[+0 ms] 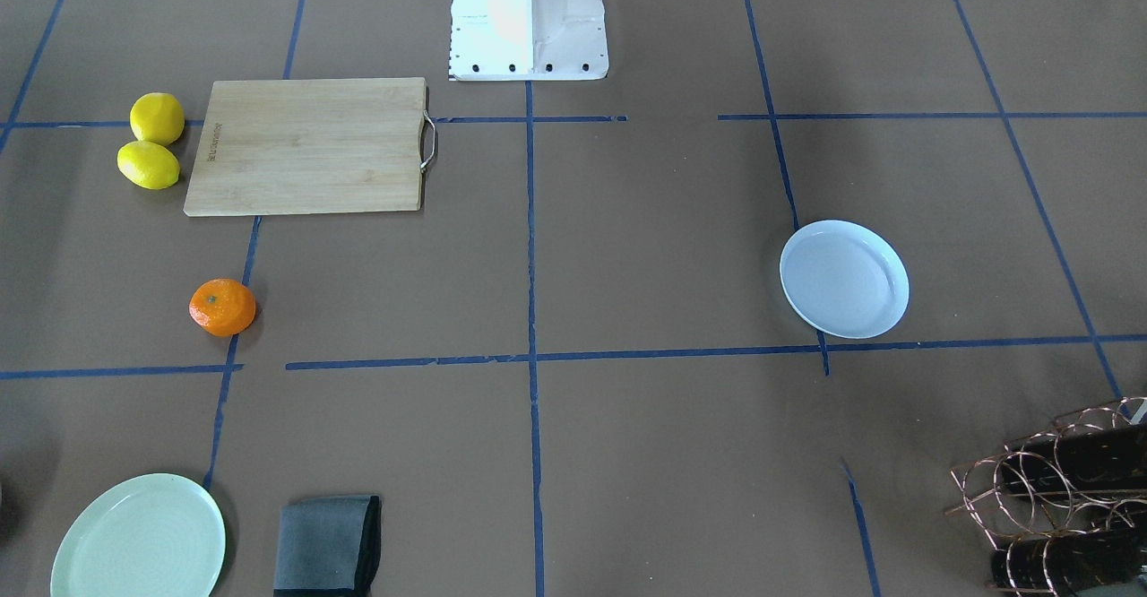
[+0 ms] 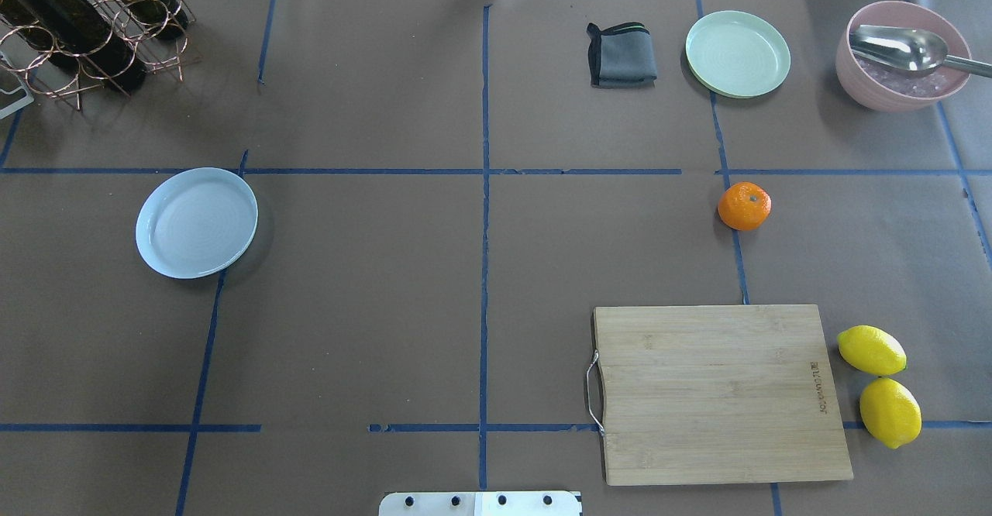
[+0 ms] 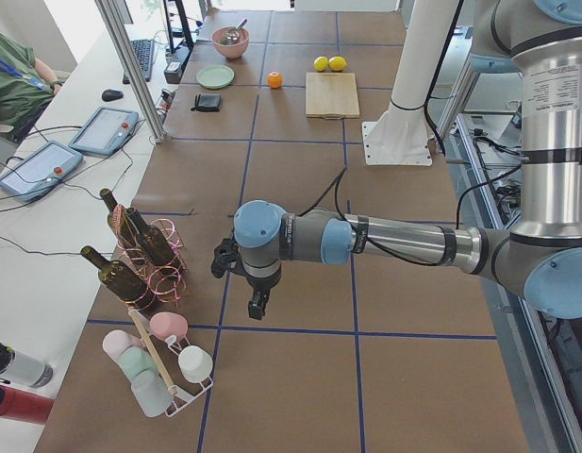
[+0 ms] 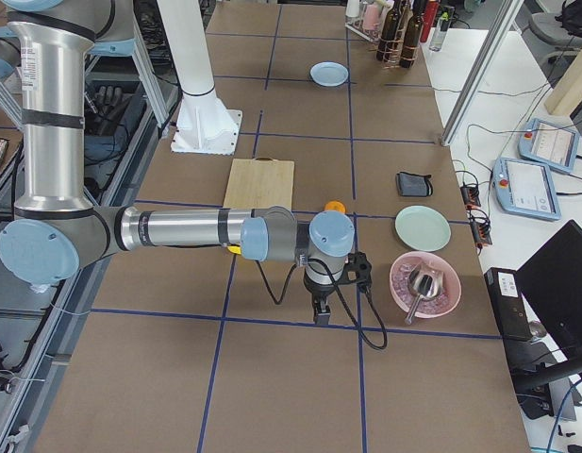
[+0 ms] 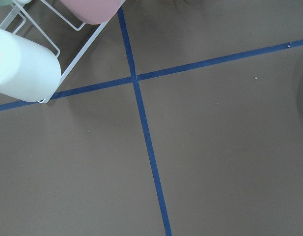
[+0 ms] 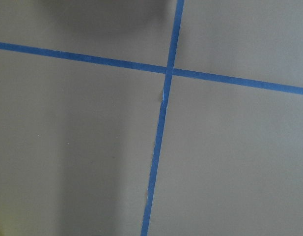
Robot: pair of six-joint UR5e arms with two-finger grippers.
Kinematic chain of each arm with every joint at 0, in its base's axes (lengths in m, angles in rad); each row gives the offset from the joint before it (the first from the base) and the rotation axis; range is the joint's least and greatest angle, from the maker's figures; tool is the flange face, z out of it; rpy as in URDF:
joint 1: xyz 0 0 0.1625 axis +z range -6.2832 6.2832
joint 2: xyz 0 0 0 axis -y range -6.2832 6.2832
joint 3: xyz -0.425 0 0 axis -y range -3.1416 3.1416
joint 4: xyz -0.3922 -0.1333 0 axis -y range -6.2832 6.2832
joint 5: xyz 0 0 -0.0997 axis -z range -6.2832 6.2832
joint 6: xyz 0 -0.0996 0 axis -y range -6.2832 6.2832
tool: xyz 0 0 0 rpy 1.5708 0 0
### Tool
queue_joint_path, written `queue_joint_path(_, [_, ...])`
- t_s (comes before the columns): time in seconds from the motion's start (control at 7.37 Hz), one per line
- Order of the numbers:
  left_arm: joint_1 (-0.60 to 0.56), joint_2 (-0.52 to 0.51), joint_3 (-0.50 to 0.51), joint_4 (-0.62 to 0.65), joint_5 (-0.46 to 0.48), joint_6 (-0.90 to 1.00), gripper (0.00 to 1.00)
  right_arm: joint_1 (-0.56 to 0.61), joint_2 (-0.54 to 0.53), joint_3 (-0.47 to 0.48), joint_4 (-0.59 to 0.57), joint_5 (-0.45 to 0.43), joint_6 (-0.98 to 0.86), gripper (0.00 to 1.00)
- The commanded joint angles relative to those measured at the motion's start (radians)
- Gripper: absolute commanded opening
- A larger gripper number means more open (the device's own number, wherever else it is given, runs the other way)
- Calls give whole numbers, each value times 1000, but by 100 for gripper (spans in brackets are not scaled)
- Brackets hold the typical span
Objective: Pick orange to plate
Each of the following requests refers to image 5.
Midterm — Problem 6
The green plastic cup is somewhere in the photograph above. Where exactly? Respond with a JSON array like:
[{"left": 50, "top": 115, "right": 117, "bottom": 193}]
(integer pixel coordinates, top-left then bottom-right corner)
[{"left": 0, "top": 0, "right": 13, "bottom": 7}]

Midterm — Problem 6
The white wire cup rack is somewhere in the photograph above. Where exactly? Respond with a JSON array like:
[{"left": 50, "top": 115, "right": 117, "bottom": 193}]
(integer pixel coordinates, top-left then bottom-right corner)
[{"left": 0, "top": 0, "right": 124, "bottom": 104}]

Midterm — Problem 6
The white plastic cup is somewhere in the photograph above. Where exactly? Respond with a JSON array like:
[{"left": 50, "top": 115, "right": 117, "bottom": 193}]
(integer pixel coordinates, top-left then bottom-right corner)
[{"left": 0, "top": 29, "right": 61, "bottom": 102}]

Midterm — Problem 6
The pink plastic cup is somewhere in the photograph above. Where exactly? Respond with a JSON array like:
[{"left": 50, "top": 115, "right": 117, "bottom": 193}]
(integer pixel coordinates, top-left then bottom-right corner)
[{"left": 60, "top": 0, "right": 123, "bottom": 25}]

